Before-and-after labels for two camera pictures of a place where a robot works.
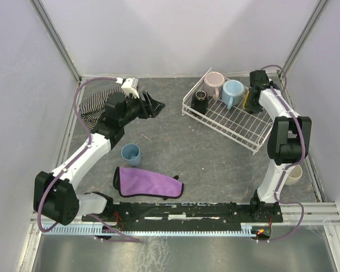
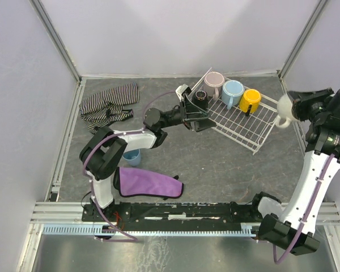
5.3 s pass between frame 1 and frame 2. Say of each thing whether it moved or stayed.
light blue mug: stayed
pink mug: stayed
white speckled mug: moved
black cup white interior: stayed
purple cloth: stayed
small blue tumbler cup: stayed
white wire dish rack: stayed
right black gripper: moved
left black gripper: moved
